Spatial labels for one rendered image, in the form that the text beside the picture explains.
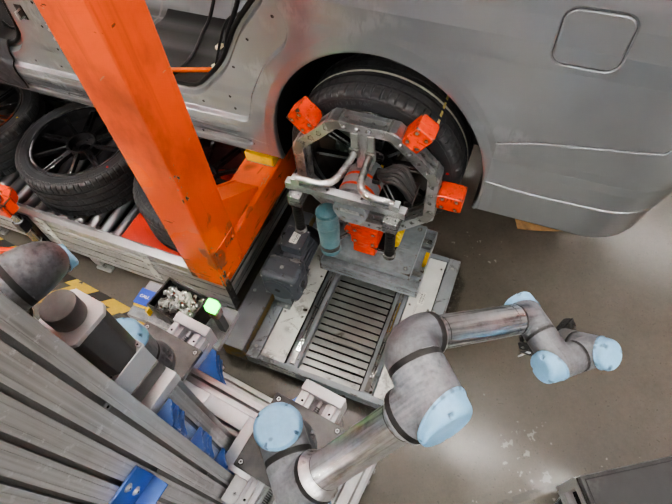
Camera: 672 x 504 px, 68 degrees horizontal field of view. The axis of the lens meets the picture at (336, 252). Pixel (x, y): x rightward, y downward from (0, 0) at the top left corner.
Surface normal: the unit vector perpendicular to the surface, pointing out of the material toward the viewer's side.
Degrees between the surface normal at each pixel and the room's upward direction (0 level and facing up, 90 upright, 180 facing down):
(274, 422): 7
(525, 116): 90
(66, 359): 90
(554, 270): 0
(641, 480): 0
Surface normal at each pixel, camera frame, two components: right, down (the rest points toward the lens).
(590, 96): -0.37, 0.79
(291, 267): -0.06, -0.55
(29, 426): 0.87, 0.37
